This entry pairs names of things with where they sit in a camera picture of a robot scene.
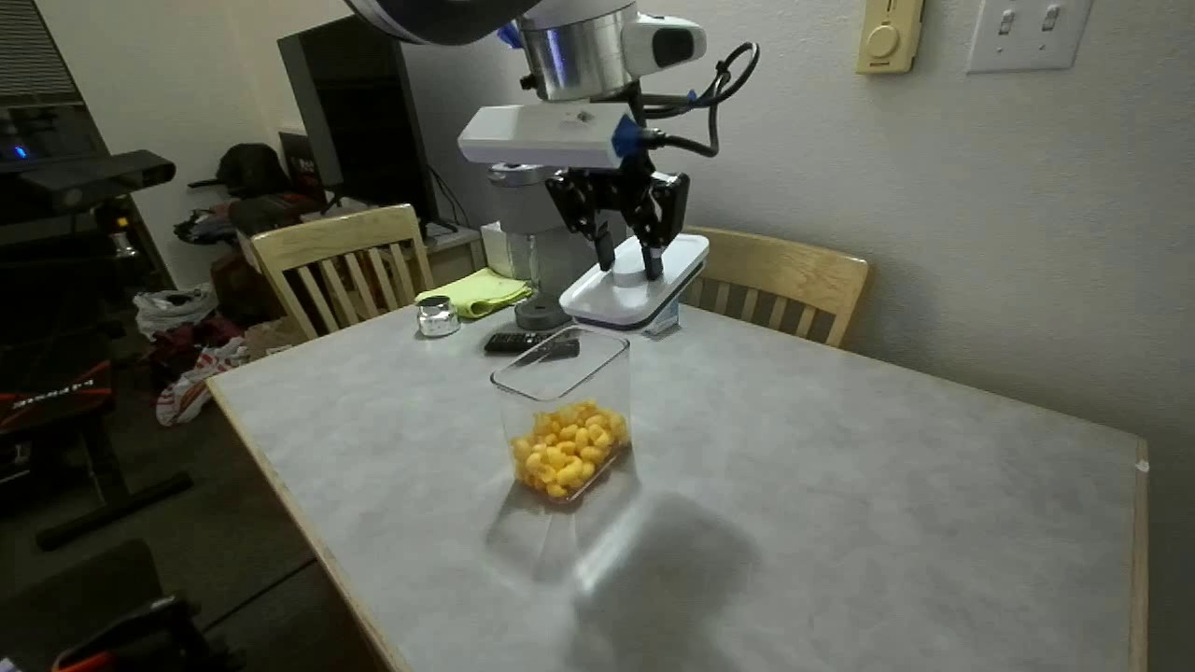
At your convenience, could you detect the slatted light wooden chair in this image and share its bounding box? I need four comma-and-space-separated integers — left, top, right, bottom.
247, 201, 436, 343

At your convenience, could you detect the black flat screen monitor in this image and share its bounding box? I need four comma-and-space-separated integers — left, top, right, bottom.
276, 13, 439, 230

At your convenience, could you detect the clear container with yellow food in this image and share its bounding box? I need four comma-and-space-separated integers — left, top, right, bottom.
510, 401, 629, 503

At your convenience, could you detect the black round bag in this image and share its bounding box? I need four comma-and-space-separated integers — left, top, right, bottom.
217, 141, 293, 201

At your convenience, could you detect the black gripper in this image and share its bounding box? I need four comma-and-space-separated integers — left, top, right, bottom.
544, 156, 689, 286

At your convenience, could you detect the wooden chair with broad backrest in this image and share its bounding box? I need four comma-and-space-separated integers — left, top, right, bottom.
678, 222, 875, 350

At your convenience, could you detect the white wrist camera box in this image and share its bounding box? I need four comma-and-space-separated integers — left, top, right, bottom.
455, 101, 644, 175

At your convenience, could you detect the white light switch plate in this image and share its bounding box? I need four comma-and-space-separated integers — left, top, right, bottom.
966, 0, 1097, 75

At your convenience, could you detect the round silver metal tin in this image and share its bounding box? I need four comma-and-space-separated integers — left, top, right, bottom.
412, 291, 463, 343

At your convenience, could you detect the black bench with red print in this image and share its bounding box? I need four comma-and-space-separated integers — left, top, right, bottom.
0, 360, 199, 554

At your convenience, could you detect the black sensor bar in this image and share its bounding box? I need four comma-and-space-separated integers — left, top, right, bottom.
0, 147, 179, 217

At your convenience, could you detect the clear plastic pitcher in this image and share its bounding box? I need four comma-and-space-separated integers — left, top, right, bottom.
478, 222, 524, 281

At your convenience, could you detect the white and red cloth pile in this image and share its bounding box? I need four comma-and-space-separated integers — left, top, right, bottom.
149, 332, 255, 429

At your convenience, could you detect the clear plastic storage container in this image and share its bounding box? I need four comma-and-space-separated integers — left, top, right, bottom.
486, 324, 633, 508

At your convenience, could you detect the grey coffee maker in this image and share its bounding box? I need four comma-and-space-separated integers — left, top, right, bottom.
486, 152, 629, 329

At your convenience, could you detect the white rectangular container lid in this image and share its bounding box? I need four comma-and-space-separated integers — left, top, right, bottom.
556, 231, 712, 338

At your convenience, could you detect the black and blue robot cable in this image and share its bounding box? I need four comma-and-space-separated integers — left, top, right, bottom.
618, 43, 764, 162

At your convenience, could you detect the black bag with red trim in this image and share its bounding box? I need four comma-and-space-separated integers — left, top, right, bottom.
49, 594, 231, 672

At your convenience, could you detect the lime green cloth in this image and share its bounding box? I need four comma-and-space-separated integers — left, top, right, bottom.
415, 266, 537, 324

